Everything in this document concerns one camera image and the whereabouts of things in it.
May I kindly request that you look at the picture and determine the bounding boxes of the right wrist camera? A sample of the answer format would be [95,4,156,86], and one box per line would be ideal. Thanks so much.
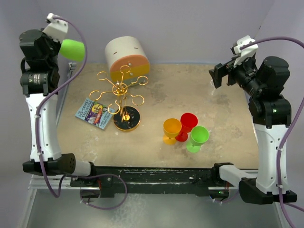
[231,35,258,67]

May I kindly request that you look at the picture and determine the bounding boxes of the children's paperback book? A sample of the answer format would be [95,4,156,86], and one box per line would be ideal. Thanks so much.
[75,98,113,130]

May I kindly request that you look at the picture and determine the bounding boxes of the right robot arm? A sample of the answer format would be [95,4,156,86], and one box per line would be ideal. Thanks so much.
[209,56,297,205]

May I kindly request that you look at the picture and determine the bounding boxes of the red wine glass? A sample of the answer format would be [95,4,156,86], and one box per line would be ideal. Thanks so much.
[175,113,198,142]

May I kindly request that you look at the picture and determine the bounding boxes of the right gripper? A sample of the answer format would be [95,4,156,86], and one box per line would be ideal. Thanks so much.
[210,52,265,96]

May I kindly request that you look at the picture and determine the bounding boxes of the round mini drawer chest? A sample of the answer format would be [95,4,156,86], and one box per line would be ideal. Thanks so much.
[104,36,150,84]

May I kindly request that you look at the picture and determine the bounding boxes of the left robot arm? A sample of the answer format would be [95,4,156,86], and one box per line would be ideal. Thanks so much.
[19,28,98,186]

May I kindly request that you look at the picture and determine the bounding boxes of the orange wine glass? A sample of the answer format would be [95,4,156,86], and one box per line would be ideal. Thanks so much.
[163,118,182,145]

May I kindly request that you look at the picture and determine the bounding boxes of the clear plastic wine glass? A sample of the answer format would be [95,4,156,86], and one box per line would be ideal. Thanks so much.
[210,80,216,96]

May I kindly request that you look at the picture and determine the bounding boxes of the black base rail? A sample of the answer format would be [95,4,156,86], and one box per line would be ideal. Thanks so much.
[70,166,233,197]

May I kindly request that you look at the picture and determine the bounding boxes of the purple loop cable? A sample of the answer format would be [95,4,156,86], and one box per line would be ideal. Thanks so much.
[79,175,130,211]

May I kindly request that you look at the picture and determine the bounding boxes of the green wine glass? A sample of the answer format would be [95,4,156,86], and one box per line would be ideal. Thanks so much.
[59,39,85,61]
[186,126,209,153]

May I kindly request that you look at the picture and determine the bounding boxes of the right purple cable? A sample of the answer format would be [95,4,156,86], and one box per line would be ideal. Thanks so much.
[240,37,304,228]

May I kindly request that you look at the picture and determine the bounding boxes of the gold wine glass rack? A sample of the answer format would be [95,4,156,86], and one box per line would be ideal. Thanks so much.
[89,65,149,132]

